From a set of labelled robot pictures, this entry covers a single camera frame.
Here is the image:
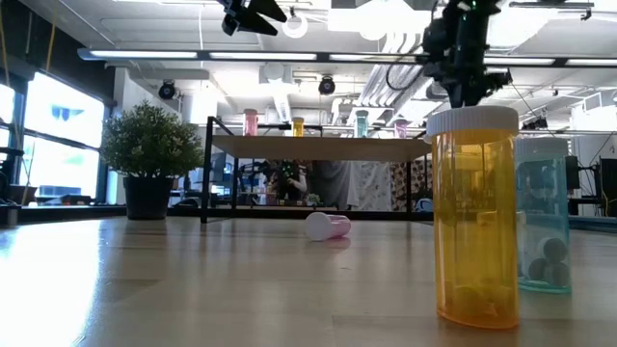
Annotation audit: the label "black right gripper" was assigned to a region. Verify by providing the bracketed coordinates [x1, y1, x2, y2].
[445, 18, 488, 108]

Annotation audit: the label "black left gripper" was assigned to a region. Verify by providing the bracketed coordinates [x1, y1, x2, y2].
[219, 0, 289, 38]

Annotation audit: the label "teal pill bottle white cap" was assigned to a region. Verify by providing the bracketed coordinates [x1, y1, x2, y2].
[514, 137, 574, 295]
[355, 109, 370, 139]

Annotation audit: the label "pink pill bottle white cap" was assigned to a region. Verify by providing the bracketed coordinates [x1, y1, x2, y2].
[243, 108, 259, 137]

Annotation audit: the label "wooden shelf black metal legs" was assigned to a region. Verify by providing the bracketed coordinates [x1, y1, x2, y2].
[200, 115, 434, 226]

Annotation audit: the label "dark patterned hanging cloth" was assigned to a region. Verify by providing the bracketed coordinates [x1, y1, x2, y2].
[390, 161, 434, 213]

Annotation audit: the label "overhead light bar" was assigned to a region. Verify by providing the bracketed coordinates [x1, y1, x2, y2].
[76, 46, 617, 68]

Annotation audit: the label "white patterned hanging cloth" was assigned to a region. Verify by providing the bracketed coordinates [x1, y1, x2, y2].
[356, 161, 394, 212]

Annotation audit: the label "black computer monitor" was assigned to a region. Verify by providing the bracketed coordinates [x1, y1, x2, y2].
[599, 157, 617, 218]
[564, 154, 581, 191]

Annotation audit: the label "grey hanging cloth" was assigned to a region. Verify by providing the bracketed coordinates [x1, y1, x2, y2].
[312, 160, 361, 212]

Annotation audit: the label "green potted plant black pot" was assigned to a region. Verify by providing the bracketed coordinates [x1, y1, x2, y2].
[99, 99, 204, 222]

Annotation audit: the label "person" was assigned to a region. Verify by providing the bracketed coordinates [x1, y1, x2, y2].
[269, 161, 309, 206]

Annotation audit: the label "large window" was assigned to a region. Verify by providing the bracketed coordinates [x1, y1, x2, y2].
[0, 71, 106, 203]

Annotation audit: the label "black round equipment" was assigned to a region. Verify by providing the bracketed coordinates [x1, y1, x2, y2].
[0, 147, 25, 230]

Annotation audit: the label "black ceiling camera cluster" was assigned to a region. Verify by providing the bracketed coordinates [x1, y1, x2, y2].
[481, 70, 514, 97]

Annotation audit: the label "white ring lamp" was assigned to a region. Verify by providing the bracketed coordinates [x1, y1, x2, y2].
[282, 12, 309, 40]

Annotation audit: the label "right wrist camera housing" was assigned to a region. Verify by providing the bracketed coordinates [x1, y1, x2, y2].
[421, 17, 452, 81]

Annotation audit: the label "silver ventilation duct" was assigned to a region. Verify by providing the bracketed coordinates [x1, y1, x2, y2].
[426, 0, 560, 100]

